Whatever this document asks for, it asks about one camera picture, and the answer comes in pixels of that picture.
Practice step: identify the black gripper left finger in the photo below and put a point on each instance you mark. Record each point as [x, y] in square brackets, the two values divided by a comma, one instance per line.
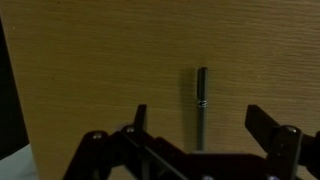
[145, 157]

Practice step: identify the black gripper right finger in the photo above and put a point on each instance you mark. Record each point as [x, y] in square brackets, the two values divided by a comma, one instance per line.
[287, 146]

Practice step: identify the dark grey pen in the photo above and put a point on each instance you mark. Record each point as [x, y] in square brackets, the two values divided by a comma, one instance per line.
[202, 76]

